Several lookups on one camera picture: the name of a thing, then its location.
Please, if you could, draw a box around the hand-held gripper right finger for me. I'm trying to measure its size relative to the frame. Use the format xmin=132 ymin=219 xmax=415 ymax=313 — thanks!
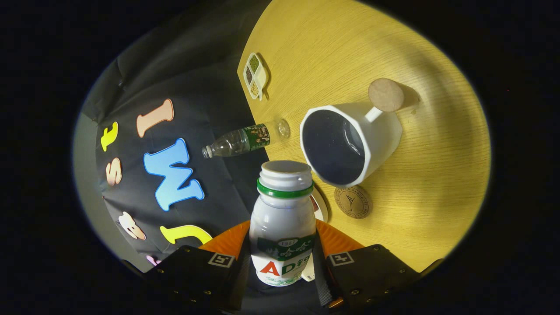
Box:
xmin=311 ymin=219 xmax=423 ymax=314

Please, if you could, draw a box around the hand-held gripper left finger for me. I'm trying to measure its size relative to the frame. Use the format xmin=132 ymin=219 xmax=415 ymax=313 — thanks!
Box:
xmin=144 ymin=220 xmax=252 ymax=315

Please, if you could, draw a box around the white juice bottle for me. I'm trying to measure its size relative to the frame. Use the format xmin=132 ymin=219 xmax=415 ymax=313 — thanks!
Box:
xmin=248 ymin=160 xmax=317 ymax=287

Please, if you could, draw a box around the round cork coaster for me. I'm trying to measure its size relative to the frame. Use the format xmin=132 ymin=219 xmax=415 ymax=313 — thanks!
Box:
xmin=334 ymin=185 xmax=373 ymax=219

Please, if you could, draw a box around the white cup wooden handle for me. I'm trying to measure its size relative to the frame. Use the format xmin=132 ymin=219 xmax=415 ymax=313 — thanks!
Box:
xmin=300 ymin=78 xmax=405 ymax=188

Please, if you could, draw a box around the clear plastic water bottle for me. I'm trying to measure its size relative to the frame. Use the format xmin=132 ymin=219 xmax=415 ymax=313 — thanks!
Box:
xmin=202 ymin=118 xmax=291 ymax=159

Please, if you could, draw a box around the white round plate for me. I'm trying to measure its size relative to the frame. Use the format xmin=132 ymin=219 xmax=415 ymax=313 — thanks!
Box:
xmin=301 ymin=192 xmax=329 ymax=282

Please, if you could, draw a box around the wooden table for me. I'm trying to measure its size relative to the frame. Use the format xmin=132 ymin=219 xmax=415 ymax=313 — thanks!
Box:
xmin=237 ymin=0 xmax=491 ymax=273

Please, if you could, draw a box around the black backdrop cloth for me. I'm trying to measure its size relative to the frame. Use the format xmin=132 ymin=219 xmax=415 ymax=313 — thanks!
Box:
xmin=81 ymin=0 xmax=322 ymax=315

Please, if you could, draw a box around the white divided bean dish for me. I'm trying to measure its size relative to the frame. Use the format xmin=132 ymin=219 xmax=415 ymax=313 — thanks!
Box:
xmin=243 ymin=52 xmax=268 ymax=101

